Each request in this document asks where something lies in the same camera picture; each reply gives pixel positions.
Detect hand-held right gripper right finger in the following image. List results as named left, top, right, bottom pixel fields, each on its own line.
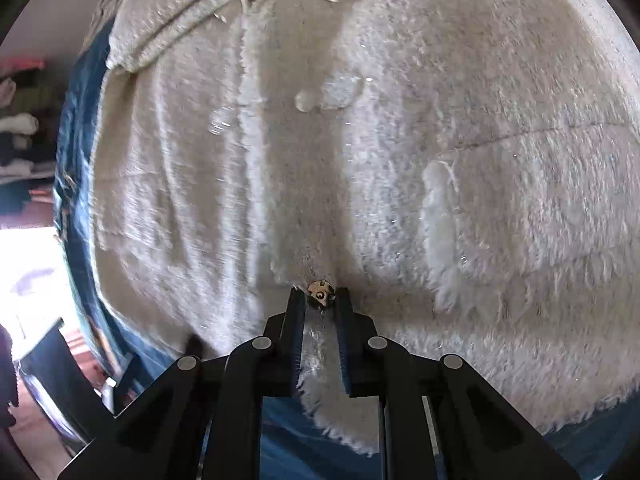
left=334, top=287, right=583, bottom=480

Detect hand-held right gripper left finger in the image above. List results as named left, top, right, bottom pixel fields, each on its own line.
left=56, top=286, right=307, bottom=480

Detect white fluffy fleece garment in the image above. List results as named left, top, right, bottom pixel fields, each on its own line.
left=91, top=0, right=640, bottom=456

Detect shelf of folded clothes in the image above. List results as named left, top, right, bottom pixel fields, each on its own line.
left=0, top=55, right=63, bottom=211

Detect dark chair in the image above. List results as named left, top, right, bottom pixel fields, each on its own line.
left=17, top=317, right=118, bottom=443

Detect blue patterned bed sheet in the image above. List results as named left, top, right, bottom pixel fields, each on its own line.
left=52, top=25, right=640, bottom=480

